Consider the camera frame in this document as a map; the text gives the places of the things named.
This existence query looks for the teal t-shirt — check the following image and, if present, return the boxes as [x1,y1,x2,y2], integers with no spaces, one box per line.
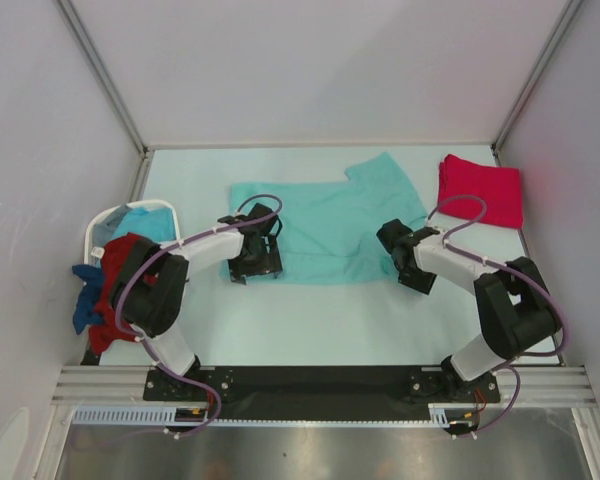
[229,153,427,286]

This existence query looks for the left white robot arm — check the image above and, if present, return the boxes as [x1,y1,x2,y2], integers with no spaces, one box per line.
[109,203,283,400]

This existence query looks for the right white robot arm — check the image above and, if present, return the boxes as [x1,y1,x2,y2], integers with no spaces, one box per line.
[376,219,564,401]

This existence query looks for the light blue t-shirt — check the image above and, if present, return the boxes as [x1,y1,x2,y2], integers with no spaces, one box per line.
[111,207,177,243]

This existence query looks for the folded red t-shirt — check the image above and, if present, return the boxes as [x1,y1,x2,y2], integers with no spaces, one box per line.
[438,154,524,230]

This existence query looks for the white laundry basket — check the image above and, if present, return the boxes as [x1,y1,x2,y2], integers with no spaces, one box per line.
[83,199,181,268]

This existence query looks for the dark red t-shirt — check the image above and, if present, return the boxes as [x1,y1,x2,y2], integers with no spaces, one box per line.
[89,233,145,355]

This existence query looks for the dark blue t-shirt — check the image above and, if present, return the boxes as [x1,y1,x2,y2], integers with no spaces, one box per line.
[72,264,104,335]

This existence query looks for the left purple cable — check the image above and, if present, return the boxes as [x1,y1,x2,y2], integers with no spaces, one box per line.
[115,194,285,346]

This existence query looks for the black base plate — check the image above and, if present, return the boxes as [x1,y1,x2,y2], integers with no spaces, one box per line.
[143,364,501,422]

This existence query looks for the aluminium frame rail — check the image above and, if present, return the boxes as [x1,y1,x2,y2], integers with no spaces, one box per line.
[50,364,151,406]

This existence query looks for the light blue cable duct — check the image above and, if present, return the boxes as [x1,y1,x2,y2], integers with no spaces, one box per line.
[73,404,216,425]

